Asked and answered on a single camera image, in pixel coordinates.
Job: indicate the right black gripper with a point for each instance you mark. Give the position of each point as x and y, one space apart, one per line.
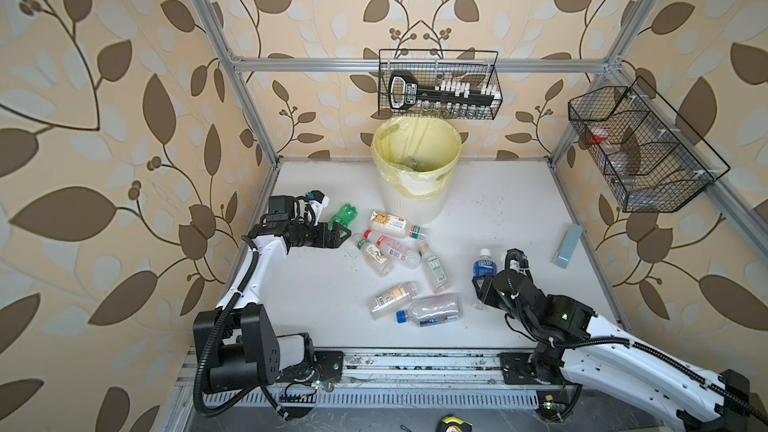
485 290

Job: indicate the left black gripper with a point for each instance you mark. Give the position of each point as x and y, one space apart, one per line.
332 242

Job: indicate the blue label bottle front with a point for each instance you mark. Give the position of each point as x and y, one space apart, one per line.
484 271

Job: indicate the clear bluish water bottle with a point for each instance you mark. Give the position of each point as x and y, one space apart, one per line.
412 164

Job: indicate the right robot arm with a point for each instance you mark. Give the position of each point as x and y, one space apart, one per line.
574 345

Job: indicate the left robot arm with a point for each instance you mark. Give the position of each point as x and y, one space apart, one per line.
236 347

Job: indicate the white ribbed waste bin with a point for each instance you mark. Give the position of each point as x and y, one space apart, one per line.
414 204

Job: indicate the yellow plastic bin liner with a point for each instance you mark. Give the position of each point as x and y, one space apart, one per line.
417 153

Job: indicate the green soda bottle upper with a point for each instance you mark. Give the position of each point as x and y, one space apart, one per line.
344 216

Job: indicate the green cap square bottle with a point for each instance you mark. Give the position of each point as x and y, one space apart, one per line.
374 257

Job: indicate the orange label clear bottle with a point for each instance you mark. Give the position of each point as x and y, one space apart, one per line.
396 227

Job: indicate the grey blue rectangular block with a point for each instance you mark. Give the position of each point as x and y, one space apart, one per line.
567 246

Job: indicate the pink label clear bottle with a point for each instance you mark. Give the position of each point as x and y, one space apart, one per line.
393 248

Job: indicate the orange label bottle lower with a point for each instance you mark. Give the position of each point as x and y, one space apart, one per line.
392 300

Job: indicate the green label clear bottle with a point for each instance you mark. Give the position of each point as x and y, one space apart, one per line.
434 270

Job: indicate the blue cap crushed bottle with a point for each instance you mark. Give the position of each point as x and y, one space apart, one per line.
431 311

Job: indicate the yellow black tape measure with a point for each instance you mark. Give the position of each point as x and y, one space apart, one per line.
452 423

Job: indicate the black socket set holder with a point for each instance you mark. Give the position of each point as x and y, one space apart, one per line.
404 92

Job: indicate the red capped jar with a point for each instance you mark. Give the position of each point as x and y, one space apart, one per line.
596 135

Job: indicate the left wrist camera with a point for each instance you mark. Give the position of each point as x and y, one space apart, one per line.
311 206

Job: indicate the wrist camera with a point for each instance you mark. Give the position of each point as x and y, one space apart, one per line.
516 260
311 206

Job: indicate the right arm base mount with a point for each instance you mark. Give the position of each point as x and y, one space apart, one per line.
517 368

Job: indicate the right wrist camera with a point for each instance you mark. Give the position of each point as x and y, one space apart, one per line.
516 260

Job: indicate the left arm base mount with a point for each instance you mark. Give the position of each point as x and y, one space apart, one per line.
325 366

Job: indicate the black wire basket right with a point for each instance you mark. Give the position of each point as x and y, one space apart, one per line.
655 160

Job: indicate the black wire basket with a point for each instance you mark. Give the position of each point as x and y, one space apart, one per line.
476 67
655 160

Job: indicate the black wire basket rear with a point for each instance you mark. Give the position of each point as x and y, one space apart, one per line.
476 67

